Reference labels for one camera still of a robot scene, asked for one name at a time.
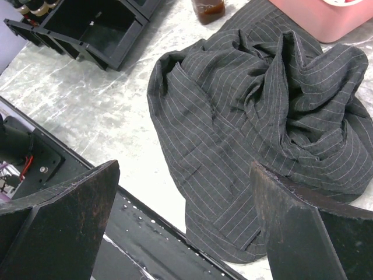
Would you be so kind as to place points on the red white item front compartment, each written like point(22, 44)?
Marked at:
point(342, 2)

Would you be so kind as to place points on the tall gold spout oil bottle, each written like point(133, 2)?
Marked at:
point(208, 11)

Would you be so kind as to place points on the small black cap spice jar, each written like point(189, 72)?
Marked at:
point(37, 7)

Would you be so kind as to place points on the dark spice jar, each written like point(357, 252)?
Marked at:
point(21, 8)

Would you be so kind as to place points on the pink divided storage box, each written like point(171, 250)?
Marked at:
point(325, 22)

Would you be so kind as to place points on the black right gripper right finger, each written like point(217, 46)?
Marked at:
point(309, 235)

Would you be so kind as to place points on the dark striped cloth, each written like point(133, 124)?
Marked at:
point(262, 90)

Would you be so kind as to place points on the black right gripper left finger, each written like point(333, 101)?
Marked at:
point(56, 233)

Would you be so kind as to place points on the black divided organizer tray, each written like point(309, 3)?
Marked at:
point(101, 31)

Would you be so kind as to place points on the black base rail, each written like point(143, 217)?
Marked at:
point(138, 243)

